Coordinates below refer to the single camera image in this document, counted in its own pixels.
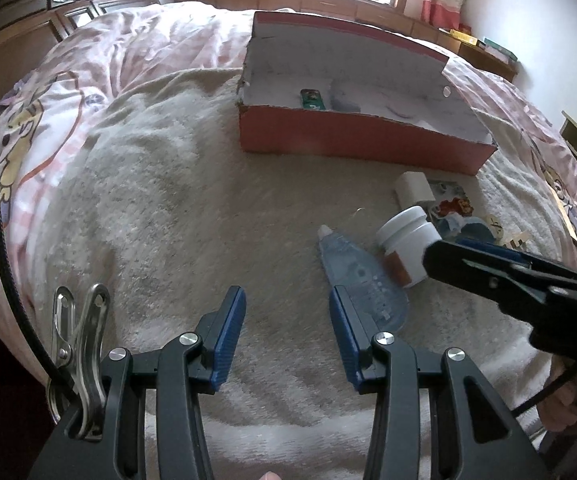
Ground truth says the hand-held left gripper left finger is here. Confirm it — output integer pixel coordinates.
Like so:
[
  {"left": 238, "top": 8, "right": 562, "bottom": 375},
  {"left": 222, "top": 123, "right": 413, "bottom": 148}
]
[{"left": 28, "top": 285, "right": 247, "bottom": 480}]

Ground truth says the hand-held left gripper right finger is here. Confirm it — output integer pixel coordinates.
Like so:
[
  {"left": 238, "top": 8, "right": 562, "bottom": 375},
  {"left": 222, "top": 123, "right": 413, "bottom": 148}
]
[{"left": 329, "top": 285, "right": 552, "bottom": 480}]

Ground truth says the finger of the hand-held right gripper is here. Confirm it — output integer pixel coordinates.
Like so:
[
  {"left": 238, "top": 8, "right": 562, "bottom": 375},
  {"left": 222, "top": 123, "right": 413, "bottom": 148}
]
[
  {"left": 421, "top": 240, "right": 577, "bottom": 321},
  {"left": 456, "top": 237, "right": 577, "bottom": 282}
]

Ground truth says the blue correction tape dispenser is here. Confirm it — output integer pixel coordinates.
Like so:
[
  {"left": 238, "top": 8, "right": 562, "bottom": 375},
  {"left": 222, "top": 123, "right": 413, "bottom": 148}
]
[{"left": 317, "top": 224, "right": 410, "bottom": 333}]

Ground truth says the white plastic jar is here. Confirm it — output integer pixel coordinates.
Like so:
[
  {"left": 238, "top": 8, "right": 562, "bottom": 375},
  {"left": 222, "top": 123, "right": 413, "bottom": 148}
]
[{"left": 375, "top": 206, "right": 444, "bottom": 289}]

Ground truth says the white charger plug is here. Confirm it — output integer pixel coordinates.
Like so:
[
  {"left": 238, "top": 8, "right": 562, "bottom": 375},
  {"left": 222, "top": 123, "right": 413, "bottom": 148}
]
[{"left": 395, "top": 171, "right": 437, "bottom": 209}]

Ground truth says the pink cardboard box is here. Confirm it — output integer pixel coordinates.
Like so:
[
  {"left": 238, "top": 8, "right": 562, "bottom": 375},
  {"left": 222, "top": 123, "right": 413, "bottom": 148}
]
[{"left": 237, "top": 10, "right": 499, "bottom": 177}]

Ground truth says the white earbuds case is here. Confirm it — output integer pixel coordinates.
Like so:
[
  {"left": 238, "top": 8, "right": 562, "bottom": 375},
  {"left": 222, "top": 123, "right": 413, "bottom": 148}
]
[{"left": 329, "top": 87, "right": 364, "bottom": 113}]

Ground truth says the person's right hand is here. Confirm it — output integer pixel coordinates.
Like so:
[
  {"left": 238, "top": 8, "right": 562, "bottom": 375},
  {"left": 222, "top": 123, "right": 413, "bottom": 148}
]
[{"left": 541, "top": 360, "right": 577, "bottom": 433}]

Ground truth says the white towel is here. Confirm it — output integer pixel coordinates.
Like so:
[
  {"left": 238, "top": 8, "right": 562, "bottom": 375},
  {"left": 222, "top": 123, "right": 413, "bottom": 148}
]
[{"left": 53, "top": 67, "right": 577, "bottom": 480}]

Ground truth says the metal spring clip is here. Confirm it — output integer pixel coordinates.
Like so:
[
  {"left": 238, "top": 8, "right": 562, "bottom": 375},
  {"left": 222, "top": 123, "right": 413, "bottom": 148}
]
[{"left": 47, "top": 283, "right": 112, "bottom": 442}]

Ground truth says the teal book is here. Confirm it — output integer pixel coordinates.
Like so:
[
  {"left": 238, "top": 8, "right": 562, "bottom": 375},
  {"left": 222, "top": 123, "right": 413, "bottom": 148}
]
[{"left": 483, "top": 37, "right": 517, "bottom": 61}]

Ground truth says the yellow book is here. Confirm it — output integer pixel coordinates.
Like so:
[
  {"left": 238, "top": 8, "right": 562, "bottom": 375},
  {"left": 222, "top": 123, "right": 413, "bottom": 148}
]
[{"left": 439, "top": 27, "right": 479, "bottom": 46}]

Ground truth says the pink printed bedsheet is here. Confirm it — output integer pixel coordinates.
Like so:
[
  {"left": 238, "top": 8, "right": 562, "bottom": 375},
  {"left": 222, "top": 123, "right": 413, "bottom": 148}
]
[{"left": 0, "top": 0, "right": 577, "bottom": 391}]

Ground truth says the dark wooden headboard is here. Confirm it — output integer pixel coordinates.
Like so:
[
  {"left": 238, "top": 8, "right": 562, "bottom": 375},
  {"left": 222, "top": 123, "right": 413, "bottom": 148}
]
[{"left": 0, "top": 0, "right": 162, "bottom": 56}]

